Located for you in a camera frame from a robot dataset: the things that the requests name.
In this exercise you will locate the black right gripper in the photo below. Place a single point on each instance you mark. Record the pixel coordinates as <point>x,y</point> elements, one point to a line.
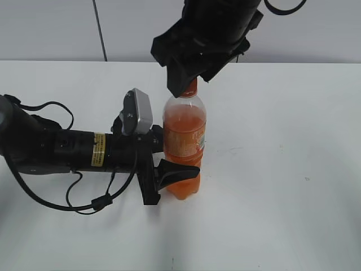
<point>202,42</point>

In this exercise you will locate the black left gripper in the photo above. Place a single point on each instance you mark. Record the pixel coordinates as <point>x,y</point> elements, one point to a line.
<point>151,179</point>

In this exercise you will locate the orange bottle cap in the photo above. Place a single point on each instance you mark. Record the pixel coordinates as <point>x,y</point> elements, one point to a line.
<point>191,90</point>

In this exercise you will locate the orange soda plastic bottle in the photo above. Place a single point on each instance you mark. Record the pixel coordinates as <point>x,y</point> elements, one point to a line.
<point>184,123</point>

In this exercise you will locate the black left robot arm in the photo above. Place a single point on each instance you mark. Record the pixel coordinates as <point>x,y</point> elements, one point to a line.
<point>34,145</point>

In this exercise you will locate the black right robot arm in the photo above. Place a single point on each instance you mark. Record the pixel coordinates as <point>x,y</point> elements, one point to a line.
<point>208,35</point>

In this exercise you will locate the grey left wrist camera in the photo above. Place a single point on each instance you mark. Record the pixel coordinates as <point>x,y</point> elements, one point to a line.
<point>136,115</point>

